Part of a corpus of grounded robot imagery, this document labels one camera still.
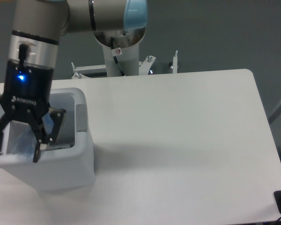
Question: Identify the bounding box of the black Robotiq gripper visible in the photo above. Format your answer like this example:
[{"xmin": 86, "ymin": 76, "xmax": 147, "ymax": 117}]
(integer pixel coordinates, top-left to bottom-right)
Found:
[{"xmin": 0, "ymin": 60, "xmax": 66, "ymax": 163}]

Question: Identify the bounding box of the clear plastic water bottle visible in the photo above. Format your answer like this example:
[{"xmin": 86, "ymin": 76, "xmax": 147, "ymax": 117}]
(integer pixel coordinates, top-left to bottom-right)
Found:
[{"xmin": 11, "ymin": 112, "xmax": 55, "ymax": 157}]

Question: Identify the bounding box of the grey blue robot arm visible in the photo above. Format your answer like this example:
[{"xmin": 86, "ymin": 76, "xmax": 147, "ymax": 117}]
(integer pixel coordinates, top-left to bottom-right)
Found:
[{"xmin": 0, "ymin": 0, "xmax": 148, "ymax": 162}]

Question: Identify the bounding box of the white trash can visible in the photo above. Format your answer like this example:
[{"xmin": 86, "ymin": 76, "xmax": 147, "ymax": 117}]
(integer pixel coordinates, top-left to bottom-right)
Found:
[{"xmin": 0, "ymin": 88, "xmax": 96, "ymax": 191}]

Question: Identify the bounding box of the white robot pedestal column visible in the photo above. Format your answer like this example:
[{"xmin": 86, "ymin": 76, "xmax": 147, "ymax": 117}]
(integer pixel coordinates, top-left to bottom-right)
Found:
[{"xmin": 93, "ymin": 26, "xmax": 146, "ymax": 77}]

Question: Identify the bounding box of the black cable on pedestal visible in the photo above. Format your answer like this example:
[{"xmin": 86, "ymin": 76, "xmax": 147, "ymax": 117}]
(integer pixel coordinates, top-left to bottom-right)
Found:
[{"xmin": 110, "ymin": 37, "xmax": 126, "ymax": 77}]

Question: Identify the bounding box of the white metal mounting frame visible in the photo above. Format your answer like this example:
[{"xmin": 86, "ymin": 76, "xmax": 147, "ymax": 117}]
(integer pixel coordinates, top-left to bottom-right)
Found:
[{"xmin": 71, "ymin": 50, "xmax": 179, "ymax": 79}]

